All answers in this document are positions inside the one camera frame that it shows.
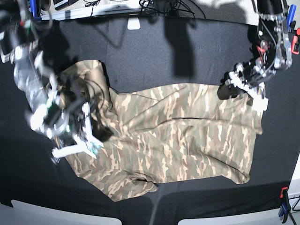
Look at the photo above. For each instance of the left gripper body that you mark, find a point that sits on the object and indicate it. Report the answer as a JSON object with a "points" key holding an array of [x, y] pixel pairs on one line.
{"points": [[236, 83]]}

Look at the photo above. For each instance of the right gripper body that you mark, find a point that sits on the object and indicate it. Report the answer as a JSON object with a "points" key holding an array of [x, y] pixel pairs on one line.
{"points": [[78, 130]]}

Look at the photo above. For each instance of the camouflage t-shirt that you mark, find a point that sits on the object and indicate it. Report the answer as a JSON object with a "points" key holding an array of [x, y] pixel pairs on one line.
{"points": [[169, 133]]}

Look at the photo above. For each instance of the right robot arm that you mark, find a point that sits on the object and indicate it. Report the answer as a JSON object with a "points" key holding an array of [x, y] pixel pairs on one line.
{"points": [[65, 107]]}

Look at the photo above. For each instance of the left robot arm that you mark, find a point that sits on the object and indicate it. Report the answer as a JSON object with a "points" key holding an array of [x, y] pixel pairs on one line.
{"points": [[273, 47]]}

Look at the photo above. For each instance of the orange clamp top right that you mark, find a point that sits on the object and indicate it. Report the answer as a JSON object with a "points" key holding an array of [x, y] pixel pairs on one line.
{"points": [[296, 42]]}

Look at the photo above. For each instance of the orange clamp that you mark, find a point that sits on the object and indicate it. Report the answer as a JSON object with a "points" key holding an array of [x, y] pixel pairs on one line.
{"points": [[296, 42], [284, 206]]}

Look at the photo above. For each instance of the blue clamp top right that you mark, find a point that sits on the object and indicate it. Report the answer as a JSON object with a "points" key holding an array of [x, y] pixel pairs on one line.
{"points": [[290, 16]]}

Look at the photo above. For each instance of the black table cloth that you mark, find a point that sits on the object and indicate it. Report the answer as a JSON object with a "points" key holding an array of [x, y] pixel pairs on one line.
{"points": [[163, 51]]}

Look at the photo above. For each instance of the white tape patch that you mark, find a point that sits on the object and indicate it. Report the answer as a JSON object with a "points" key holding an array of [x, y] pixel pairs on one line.
{"points": [[133, 22]]}

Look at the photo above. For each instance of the orange clamp bottom right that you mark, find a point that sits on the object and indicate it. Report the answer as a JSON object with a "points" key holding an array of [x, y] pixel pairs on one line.
{"points": [[284, 206]]}

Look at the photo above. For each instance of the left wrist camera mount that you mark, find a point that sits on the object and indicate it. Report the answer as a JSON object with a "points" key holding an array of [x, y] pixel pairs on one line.
{"points": [[259, 104]]}

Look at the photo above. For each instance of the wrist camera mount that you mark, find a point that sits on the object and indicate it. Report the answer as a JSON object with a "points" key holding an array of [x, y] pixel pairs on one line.
{"points": [[66, 150], [259, 104]]}

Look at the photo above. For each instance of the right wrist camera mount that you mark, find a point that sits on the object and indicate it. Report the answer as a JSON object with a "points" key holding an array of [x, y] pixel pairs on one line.
{"points": [[66, 150]]}

